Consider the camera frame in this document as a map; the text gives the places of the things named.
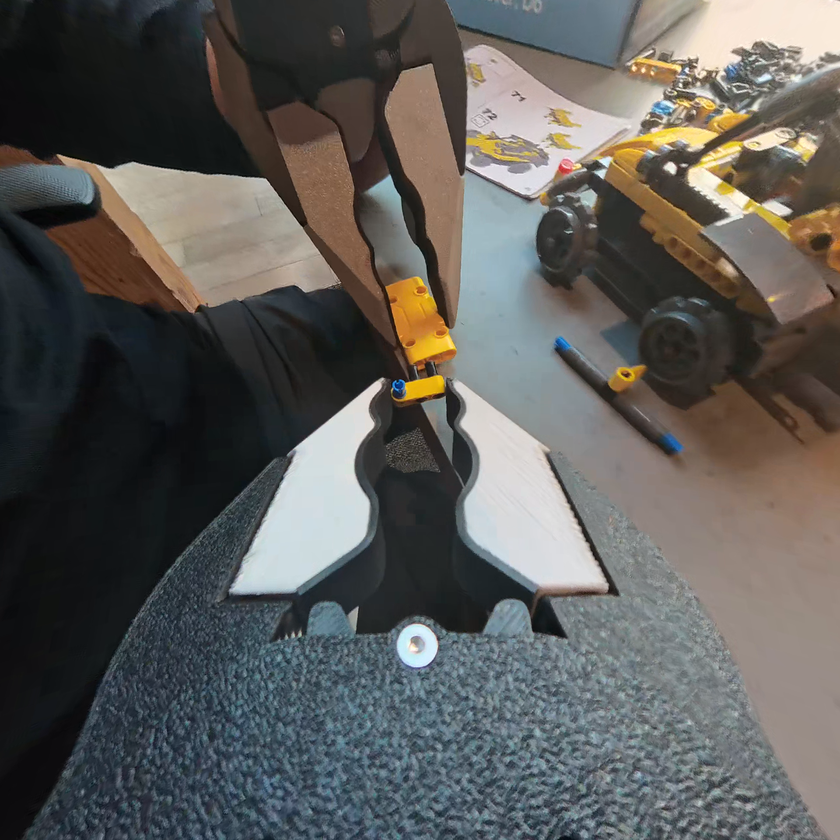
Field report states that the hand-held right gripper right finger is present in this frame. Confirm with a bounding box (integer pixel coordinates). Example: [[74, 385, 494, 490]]
[[445, 379, 610, 603]]

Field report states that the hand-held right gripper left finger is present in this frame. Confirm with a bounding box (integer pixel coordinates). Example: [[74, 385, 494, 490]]
[[228, 378, 391, 603]]

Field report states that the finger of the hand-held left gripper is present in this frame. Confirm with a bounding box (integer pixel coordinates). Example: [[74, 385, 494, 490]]
[[264, 100, 399, 350], [377, 61, 468, 329]]

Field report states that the yellow rectangular building panel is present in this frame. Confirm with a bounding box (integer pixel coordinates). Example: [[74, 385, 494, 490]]
[[385, 277, 457, 365]]

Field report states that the short yellow beam with pins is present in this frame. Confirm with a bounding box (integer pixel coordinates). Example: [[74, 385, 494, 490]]
[[390, 364, 448, 408]]

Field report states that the person's left forearm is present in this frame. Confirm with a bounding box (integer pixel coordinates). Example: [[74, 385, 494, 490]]
[[0, 0, 260, 178]]

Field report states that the wooden desk leg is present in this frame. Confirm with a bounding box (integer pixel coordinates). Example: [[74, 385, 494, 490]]
[[0, 144, 206, 313]]

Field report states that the grey mesh chair seat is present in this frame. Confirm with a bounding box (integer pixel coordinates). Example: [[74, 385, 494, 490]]
[[384, 427, 442, 475]]

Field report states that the instruction booklet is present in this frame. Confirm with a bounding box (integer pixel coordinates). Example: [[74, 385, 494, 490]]
[[462, 45, 632, 200]]

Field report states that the grey shaft with yellow lever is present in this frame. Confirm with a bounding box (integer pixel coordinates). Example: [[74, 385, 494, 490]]
[[554, 336, 683, 455]]

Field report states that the blue cardboard box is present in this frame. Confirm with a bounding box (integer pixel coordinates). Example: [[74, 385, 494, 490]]
[[446, 0, 710, 70]]

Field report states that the dark grey padded armrest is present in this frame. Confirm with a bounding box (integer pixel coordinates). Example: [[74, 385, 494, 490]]
[[0, 163, 102, 229]]

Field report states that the yellow grey toy vehicle model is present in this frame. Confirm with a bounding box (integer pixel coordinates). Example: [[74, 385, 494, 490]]
[[535, 62, 840, 444]]

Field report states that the pile of small building pieces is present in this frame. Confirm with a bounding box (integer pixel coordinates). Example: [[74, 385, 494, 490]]
[[640, 39, 840, 132]]

